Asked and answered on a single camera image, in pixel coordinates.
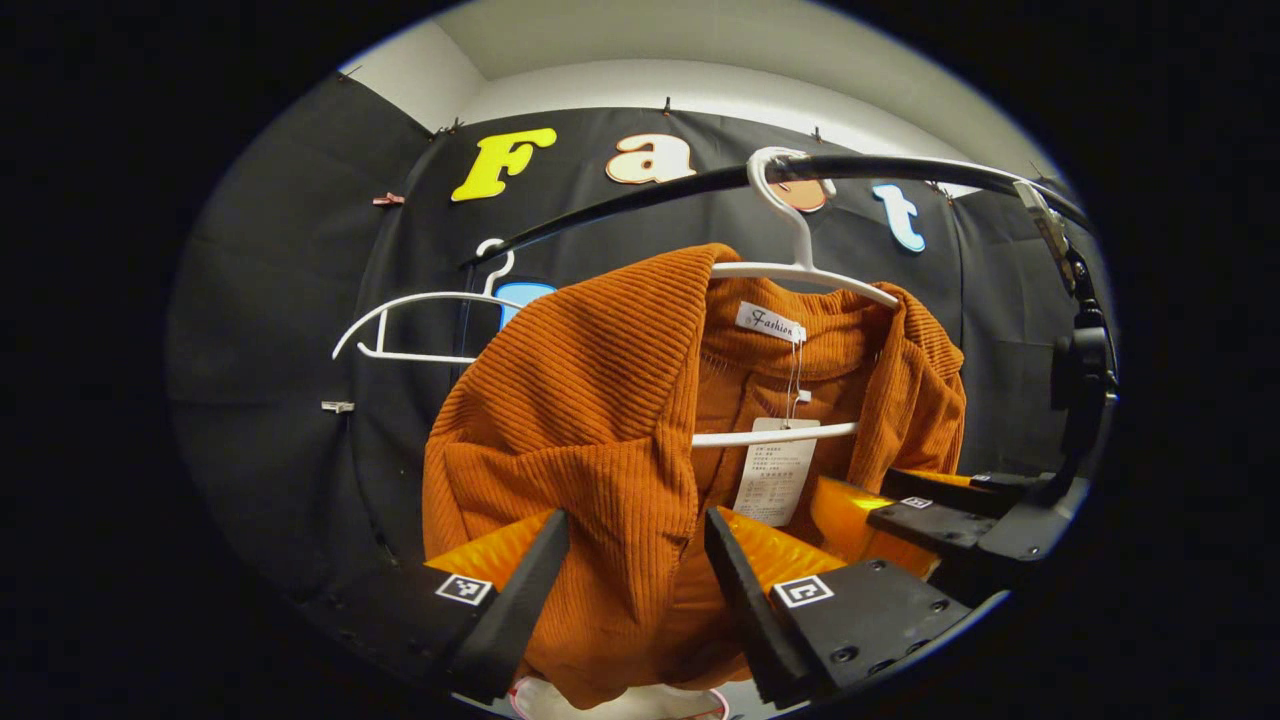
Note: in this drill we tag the small white clothes hanger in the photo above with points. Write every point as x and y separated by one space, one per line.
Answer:
430 296

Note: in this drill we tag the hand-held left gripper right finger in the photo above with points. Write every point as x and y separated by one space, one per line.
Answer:
755 600

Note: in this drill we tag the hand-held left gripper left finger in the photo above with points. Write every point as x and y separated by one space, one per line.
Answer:
515 610

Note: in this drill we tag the large white clothes hanger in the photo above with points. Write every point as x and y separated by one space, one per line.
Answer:
800 269

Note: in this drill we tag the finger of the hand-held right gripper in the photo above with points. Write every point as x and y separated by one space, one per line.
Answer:
960 488
930 525

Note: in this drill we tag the black clothes rail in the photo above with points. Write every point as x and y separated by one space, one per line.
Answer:
880 164

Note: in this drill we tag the pink backdrop clip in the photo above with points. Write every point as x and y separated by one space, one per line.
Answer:
388 199

